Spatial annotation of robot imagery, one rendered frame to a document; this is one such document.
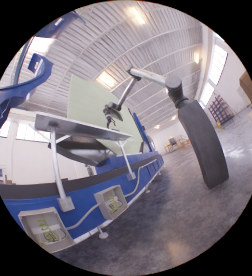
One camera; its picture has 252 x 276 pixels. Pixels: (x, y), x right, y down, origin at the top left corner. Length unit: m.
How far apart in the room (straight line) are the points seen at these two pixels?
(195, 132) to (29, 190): 1.62
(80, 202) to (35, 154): 8.44
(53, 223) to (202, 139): 1.57
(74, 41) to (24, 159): 9.44
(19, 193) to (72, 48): 7.66
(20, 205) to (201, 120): 1.79
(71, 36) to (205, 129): 7.83
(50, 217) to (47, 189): 0.24
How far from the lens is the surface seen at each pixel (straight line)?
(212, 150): 1.15
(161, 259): 0.76
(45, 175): 8.80
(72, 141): 1.17
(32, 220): 0.87
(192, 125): 1.10
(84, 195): 0.93
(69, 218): 0.89
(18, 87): 2.70
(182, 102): 1.25
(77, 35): 7.58
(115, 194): 1.17
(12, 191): 0.88
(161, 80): 1.20
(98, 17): 7.69
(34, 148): 9.33
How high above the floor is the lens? 0.68
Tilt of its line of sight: 18 degrees up
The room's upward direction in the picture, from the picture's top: 21 degrees counter-clockwise
